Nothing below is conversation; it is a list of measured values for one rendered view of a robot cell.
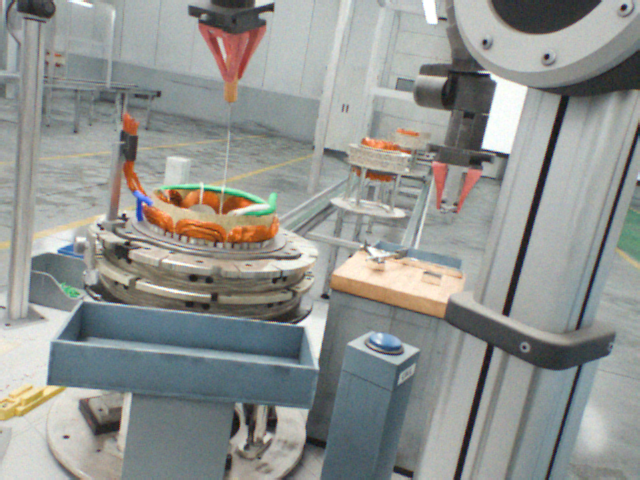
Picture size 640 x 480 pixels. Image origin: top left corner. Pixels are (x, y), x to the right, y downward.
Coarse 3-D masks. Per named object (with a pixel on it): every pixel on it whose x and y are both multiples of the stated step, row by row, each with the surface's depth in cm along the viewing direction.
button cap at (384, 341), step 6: (372, 336) 77; (378, 336) 77; (384, 336) 77; (390, 336) 78; (372, 342) 76; (378, 342) 75; (384, 342) 75; (390, 342) 76; (396, 342) 76; (384, 348) 75; (390, 348) 75; (396, 348) 75
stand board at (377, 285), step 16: (352, 256) 105; (336, 272) 94; (352, 272) 95; (368, 272) 97; (384, 272) 99; (400, 272) 100; (416, 272) 102; (336, 288) 93; (352, 288) 92; (368, 288) 92; (384, 288) 91; (400, 288) 92; (416, 288) 93; (432, 288) 95; (448, 288) 96; (400, 304) 91; (416, 304) 90; (432, 304) 89
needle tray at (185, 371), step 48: (96, 336) 67; (144, 336) 68; (192, 336) 69; (240, 336) 69; (288, 336) 70; (48, 384) 57; (96, 384) 58; (144, 384) 58; (192, 384) 59; (240, 384) 60; (288, 384) 60; (144, 432) 61; (192, 432) 62
